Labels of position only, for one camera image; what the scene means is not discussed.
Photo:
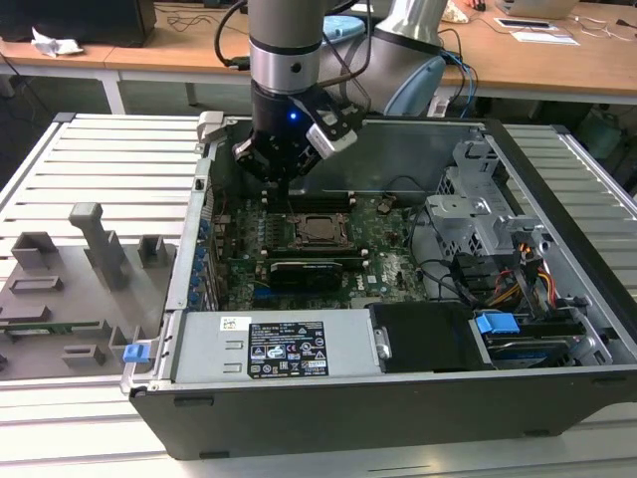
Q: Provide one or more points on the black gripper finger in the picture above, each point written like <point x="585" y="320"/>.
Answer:
<point x="306" y="164"/>
<point x="254" y="159"/>

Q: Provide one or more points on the thin metal locking lever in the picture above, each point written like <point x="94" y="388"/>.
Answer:
<point x="293" y="211"/>

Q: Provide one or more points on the silver square CPU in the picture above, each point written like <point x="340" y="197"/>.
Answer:
<point x="319" y="229"/>

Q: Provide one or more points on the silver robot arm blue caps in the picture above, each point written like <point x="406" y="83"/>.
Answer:
<point x="283" y="30"/>

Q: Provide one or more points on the black RAM slot row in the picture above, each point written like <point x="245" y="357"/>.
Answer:
<point x="323" y="201"/>
<point x="323" y="254"/>

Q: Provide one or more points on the CPU socket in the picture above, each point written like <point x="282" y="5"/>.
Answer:
<point x="323" y="246"/>

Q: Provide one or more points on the blue expansion slot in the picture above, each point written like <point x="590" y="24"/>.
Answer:
<point x="262" y="298"/>

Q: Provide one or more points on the coin battery holder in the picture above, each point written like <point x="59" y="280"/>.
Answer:
<point x="387" y="203"/>

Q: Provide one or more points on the black graphics card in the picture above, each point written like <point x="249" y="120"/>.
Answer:
<point x="306" y="274"/>

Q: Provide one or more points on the green motherboard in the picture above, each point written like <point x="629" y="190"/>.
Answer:
<point x="393" y="269"/>

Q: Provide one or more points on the small white box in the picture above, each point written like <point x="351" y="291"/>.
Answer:
<point x="439" y="107"/>

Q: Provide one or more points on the silver metal drive cage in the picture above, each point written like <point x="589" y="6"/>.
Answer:
<point x="458" y="219"/>

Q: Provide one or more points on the silver power supply with label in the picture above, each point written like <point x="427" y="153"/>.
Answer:
<point x="209" y="348"/>

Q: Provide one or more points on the beige speckled object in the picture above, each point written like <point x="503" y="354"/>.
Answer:
<point x="458" y="14"/>

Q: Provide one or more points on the black plastic shroud box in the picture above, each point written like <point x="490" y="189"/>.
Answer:
<point x="428" y="338"/>

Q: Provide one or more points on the large black box device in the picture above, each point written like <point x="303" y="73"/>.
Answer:
<point x="74" y="22"/>

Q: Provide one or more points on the crumpled white paper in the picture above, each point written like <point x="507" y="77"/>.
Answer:
<point x="55" y="46"/>

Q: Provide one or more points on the blue case latch clip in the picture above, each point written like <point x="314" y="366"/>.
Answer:
<point x="135" y="353"/>

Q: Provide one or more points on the grey parts rack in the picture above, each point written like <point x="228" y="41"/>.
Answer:
<point x="74" y="309"/>

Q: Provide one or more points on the blue disk carrier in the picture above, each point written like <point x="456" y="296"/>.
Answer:
<point x="495" y="326"/>

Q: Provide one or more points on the green RAM stick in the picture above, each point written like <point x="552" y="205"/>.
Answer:
<point x="64" y="327"/>

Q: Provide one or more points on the black open PC case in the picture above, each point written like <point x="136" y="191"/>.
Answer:
<point x="348" y="418"/>

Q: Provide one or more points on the white paper with blue edge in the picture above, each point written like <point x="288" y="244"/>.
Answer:
<point x="547" y="38"/>

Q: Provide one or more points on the silver laptop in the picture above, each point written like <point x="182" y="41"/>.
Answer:
<point x="537" y="7"/>

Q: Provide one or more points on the hard disk drive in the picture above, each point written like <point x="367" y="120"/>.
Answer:
<point x="527" y="356"/>

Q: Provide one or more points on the white wrist camera black mount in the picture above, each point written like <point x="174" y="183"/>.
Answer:
<point x="328" y="144"/>

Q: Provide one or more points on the wooden desk white frame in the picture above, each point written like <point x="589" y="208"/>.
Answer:
<point x="30" y="61"/>
<point x="174" y="55"/>

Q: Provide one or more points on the dark tablet white frame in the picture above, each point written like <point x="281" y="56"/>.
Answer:
<point x="527" y="23"/>

